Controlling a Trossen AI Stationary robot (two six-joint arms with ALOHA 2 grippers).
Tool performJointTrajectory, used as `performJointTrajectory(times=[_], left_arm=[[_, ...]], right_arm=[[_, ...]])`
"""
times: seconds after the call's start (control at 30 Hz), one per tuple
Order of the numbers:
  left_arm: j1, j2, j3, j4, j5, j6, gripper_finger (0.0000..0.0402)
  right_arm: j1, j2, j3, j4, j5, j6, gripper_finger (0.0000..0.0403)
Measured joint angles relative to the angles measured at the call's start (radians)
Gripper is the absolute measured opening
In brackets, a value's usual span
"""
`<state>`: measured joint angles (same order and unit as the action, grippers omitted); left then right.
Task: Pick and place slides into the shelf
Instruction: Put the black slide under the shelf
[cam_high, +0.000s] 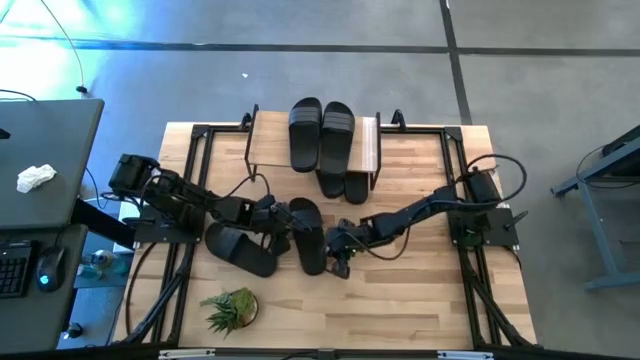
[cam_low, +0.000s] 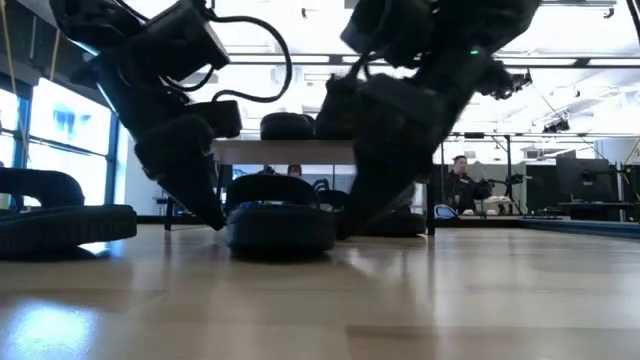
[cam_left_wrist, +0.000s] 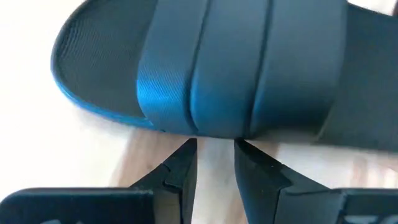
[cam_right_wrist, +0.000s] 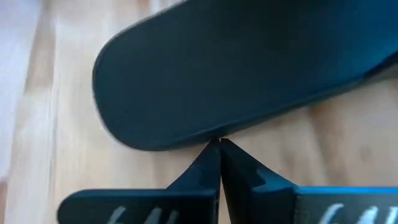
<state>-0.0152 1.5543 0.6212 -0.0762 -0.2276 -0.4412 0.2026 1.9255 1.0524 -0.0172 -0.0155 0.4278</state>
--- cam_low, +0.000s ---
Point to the large glass window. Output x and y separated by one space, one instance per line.
6 120
70 150

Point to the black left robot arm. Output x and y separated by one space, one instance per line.
100 22

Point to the black background robot arm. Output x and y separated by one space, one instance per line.
510 179

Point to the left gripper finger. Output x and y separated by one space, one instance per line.
185 170

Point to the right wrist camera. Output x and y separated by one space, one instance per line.
385 30

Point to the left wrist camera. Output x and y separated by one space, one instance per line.
220 119

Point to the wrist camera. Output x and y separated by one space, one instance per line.
385 30
220 119

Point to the black hanging camera rig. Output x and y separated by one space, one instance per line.
515 85

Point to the long ceiling light strip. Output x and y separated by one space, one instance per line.
540 61

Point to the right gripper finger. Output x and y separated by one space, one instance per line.
385 180

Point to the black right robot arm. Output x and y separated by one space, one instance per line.
490 20

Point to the blue white round object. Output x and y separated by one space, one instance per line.
445 212

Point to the wooden shelf with black legs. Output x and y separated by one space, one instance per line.
280 152

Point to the black monitor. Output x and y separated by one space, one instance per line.
582 180

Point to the person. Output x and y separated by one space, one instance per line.
295 171
462 190

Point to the black metal rack frame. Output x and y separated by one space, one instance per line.
500 135

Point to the black hanging device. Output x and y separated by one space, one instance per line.
557 126

